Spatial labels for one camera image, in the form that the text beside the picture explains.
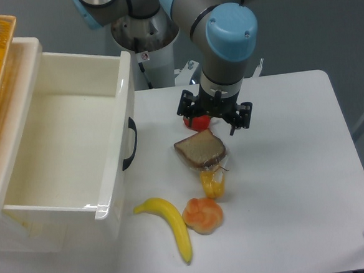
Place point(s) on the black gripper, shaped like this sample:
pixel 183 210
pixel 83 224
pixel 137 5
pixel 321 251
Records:
pixel 216 100

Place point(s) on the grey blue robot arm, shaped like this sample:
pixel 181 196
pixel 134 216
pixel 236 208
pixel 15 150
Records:
pixel 224 31

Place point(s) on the wrapped brown toast slice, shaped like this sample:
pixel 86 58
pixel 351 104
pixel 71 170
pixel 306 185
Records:
pixel 201 150

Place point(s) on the red toy tomato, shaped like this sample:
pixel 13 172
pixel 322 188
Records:
pixel 197 123

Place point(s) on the small yellow toy pepper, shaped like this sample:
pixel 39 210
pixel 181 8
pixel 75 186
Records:
pixel 213 183

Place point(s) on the orange knotted bread roll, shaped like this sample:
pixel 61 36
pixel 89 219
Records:
pixel 203 215

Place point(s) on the yellow toy banana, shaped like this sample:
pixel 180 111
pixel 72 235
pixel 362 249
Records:
pixel 167 211

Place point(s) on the white plastic drawer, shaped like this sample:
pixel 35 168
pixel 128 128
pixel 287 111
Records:
pixel 68 168

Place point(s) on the white drawer cabinet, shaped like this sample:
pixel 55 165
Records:
pixel 16 233

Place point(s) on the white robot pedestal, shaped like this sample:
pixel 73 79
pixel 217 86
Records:
pixel 150 41

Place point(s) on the black drawer handle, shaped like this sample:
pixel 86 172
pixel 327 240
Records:
pixel 132 144

